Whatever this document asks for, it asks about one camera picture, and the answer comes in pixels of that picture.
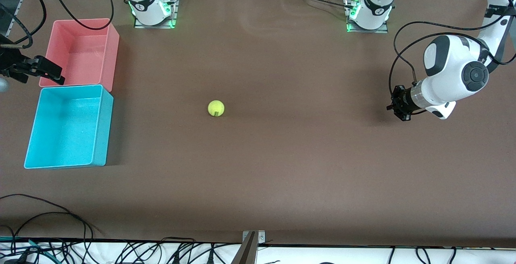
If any yellow-green tennis ball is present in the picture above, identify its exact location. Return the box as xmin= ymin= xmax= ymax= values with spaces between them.
xmin=208 ymin=100 xmax=225 ymax=117

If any pink plastic bin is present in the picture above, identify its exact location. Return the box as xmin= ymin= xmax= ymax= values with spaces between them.
xmin=39 ymin=18 xmax=120 ymax=92

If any blue plastic bin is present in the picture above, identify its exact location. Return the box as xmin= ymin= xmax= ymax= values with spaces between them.
xmin=23 ymin=84 xmax=114 ymax=170

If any brown table cover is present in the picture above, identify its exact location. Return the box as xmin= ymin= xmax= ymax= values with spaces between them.
xmin=0 ymin=0 xmax=516 ymax=248

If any looped black right arm cable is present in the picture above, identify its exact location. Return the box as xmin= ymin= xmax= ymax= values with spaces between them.
xmin=0 ymin=0 xmax=47 ymax=49

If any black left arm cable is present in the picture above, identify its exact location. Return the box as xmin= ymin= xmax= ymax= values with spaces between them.
xmin=389 ymin=6 xmax=516 ymax=113

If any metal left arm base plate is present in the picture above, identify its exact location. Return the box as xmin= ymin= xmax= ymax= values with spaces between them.
xmin=345 ymin=0 xmax=389 ymax=34

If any long black right arm cable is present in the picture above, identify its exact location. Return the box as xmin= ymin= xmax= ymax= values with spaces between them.
xmin=40 ymin=0 xmax=114 ymax=30

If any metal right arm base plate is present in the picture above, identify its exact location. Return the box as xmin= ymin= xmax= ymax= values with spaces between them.
xmin=134 ymin=0 xmax=180 ymax=29

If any black floor cable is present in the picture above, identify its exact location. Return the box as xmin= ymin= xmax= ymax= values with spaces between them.
xmin=10 ymin=212 xmax=105 ymax=242
xmin=0 ymin=193 xmax=95 ymax=242

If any teal floor cable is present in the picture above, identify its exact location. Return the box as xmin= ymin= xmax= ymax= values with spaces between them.
xmin=0 ymin=236 xmax=55 ymax=258

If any metal table edge bracket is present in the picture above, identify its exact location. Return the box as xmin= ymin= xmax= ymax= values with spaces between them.
xmin=242 ymin=230 xmax=266 ymax=245

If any grey camera pole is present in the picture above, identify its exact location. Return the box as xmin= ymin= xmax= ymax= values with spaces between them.
xmin=231 ymin=232 xmax=258 ymax=264

